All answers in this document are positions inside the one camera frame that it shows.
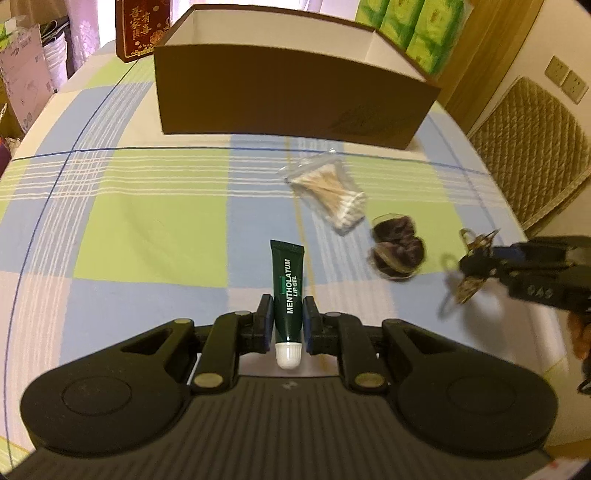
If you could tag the cotton swab bag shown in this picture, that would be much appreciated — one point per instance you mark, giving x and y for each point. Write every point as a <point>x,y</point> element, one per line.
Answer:
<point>332,194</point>

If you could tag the white container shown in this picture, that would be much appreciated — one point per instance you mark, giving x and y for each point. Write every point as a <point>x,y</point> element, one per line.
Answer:
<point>57,62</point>

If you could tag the quilted beige chair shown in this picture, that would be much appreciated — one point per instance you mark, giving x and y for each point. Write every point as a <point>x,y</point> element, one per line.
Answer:
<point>531,138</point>

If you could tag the green tissue multipack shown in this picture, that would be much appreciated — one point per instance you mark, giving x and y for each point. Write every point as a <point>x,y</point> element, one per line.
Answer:
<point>429,41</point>

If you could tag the brown cardboard box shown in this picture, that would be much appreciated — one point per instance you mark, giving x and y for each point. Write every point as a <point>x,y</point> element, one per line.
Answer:
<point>277,101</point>

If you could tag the pink cardboard box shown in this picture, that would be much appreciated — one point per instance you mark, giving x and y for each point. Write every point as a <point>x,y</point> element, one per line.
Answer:
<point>23,78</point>

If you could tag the red gold printed box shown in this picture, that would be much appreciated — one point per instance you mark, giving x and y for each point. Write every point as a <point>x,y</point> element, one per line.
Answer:
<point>138,32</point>

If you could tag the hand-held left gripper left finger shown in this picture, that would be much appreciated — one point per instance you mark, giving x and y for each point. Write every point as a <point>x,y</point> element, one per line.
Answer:
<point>265,324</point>

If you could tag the wooden door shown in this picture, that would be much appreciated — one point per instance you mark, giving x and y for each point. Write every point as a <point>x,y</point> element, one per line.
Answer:
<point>489,69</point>

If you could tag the green lip gel tube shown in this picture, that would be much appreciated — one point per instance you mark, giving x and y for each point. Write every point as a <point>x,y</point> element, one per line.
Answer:
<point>287,286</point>

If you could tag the beige wall socket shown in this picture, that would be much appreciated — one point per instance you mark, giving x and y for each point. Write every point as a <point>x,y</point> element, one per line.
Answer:
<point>556,69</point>
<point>575,86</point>

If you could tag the purple sheer curtain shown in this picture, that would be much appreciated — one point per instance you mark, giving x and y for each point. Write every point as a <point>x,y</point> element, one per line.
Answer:
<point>87,27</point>

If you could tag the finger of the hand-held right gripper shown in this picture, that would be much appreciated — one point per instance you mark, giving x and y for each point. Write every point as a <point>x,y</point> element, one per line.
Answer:
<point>485,268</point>
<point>512,252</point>

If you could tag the checked tablecloth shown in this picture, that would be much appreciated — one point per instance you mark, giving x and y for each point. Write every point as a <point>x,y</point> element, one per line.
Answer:
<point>138,207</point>

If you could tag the person's right hand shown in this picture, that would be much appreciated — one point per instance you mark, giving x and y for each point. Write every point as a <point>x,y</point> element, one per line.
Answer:
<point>581,337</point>

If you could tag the dark brown hair scrunchie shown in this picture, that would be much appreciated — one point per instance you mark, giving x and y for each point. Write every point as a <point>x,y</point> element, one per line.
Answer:
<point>397,261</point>

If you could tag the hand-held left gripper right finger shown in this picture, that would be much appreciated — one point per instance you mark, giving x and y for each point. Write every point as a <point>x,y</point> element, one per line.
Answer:
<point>310,326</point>

